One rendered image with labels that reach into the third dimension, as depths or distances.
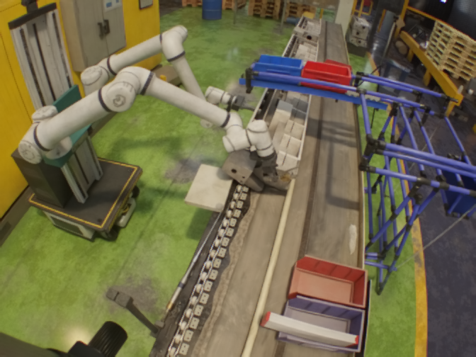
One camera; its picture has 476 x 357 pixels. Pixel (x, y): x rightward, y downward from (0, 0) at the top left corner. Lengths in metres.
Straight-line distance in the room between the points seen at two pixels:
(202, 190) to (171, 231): 0.87
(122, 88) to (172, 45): 0.59
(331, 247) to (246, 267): 0.48
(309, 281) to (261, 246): 0.31
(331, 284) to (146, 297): 1.33
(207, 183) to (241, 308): 0.73
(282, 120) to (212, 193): 0.72
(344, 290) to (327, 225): 0.39
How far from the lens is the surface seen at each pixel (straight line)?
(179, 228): 2.33
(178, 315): 1.23
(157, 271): 2.17
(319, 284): 1.38
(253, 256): 1.36
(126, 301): 0.80
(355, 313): 1.27
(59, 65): 1.87
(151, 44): 1.78
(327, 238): 1.52
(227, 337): 1.23
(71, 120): 1.26
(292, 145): 1.68
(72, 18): 2.80
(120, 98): 1.10
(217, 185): 1.54
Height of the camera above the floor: 1.96
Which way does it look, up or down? 47 degrees down
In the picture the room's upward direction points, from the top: 7 degrees clockwise
